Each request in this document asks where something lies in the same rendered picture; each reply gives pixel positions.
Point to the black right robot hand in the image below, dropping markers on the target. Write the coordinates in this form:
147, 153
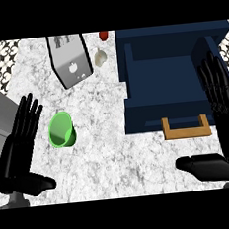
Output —
227, 115

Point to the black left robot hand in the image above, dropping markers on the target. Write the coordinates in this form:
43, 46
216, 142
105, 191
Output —
14, 156

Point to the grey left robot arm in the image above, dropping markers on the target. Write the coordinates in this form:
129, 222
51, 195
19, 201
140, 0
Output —
14, 201

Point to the green cup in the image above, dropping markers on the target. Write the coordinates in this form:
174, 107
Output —
61, 129

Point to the dark blue open drawer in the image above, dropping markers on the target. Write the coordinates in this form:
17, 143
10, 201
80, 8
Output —
169, 78

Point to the silver black-edged appliance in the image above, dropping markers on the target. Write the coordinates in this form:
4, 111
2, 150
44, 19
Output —
70, 59

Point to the cream garlic bulb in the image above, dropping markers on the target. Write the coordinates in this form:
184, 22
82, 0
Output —
99, 58

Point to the red round item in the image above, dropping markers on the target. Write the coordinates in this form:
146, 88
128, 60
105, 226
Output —
103, 35

